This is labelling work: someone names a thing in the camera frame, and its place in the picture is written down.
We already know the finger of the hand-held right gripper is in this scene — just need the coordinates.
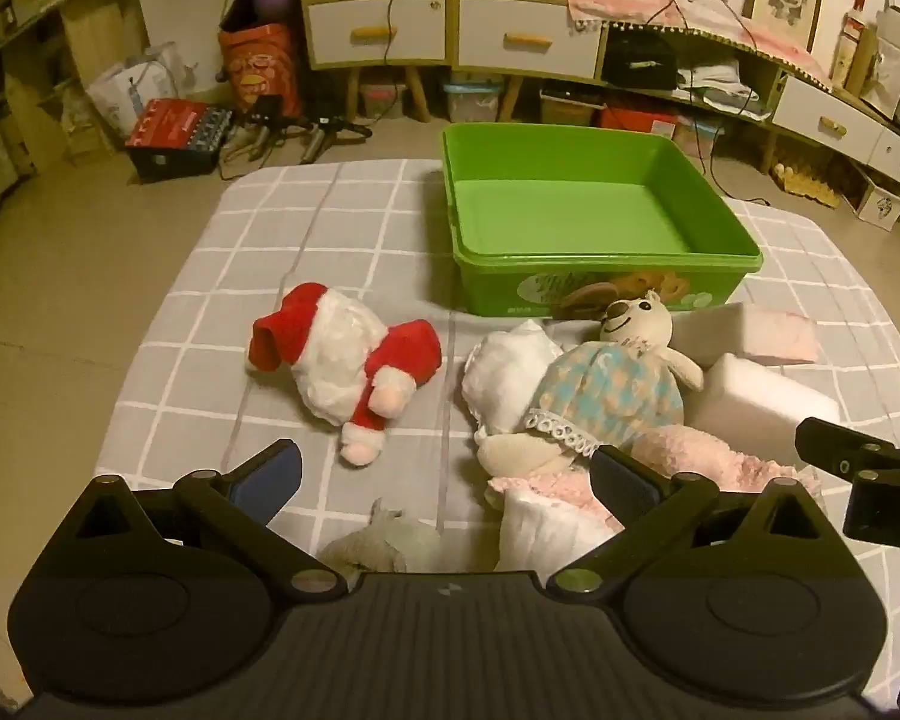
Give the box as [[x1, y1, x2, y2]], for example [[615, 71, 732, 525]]
[[794, 417, 900, 481]]

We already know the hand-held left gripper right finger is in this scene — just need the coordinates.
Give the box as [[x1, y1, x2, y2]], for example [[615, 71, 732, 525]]
[[544, 445, 835, 596]]

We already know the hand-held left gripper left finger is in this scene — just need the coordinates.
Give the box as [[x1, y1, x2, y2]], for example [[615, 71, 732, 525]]
[[66, 440, 350, 605]]

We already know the pink fluffy plush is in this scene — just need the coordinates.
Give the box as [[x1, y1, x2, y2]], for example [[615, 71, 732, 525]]
[[486, 424, 826, 530]]

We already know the white cloth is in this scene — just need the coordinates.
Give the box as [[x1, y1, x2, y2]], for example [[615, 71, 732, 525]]
[[461, 319, 563, 440], [495, 486, 620, 572]]

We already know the cream teddy bear blue dress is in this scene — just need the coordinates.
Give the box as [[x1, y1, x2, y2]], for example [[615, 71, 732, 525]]
[[474, 289, 706, 479]]

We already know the red white santa plush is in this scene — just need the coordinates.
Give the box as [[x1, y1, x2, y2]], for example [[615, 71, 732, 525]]
[[246, 283, 443, 468]]

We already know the grey towel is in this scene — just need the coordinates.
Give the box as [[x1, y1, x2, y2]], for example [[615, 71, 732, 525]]
[[319, 499, 443, 575]]

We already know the pink white foam block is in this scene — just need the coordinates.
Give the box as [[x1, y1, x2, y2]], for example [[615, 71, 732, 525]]
[[671, 302, 818, 365]]

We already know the green plastic storage bin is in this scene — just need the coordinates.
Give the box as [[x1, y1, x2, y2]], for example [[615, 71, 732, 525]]
[[441, 122, 764, 318]]

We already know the white box with drawing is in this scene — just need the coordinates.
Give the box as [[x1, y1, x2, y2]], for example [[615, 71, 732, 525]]
[[844, 165, 900, 230]]

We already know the yellow egg tray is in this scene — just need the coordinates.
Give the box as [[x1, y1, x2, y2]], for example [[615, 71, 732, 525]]
[[771, 163, 841, 208]]

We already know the red striped crate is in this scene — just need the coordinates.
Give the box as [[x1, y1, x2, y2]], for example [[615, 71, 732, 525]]
[[125, 99, 233, 185]]

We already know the red cardboard box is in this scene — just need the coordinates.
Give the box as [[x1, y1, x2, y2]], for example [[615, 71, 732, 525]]
[[600, 106, 680, 140]]

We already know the yellow printed tall box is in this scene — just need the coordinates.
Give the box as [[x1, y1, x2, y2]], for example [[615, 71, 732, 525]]
[[831, 11, 867, 88]]

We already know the long wooden low cabinet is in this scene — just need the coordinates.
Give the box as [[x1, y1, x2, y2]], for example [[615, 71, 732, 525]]
[[452, 0, 900, 202]]

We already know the stack of white papers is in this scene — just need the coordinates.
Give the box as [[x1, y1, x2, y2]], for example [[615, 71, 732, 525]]
[[675, 60, 773, 121]]

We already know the brown box black lid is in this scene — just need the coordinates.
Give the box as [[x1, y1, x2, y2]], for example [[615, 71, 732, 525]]
[[540, 88, 599, 127]]

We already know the small clear storage box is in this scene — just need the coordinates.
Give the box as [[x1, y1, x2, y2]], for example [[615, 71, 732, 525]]
[[360, 82, 408, 121]]

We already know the white shopping bag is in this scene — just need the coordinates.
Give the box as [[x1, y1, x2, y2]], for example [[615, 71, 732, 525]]
[[86, 45, 188, 140]]

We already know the orange red printed bag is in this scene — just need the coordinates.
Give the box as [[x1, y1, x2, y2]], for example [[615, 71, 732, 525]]
[[219, 24, 301, 117]]

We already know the clear blue-lid storage box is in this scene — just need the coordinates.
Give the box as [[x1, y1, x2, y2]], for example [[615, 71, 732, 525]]
[[442, 77, 507, 123]]

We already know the black bag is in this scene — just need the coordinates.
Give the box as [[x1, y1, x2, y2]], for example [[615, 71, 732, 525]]
[[604, 26, 680, 91]]

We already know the wooden bookshelf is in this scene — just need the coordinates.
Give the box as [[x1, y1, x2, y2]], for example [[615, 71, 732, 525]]
[[0, 0, 151, 170]]

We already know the black cable bundle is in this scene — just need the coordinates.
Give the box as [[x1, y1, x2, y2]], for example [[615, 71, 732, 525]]
[[232, 94, 372, 164]]

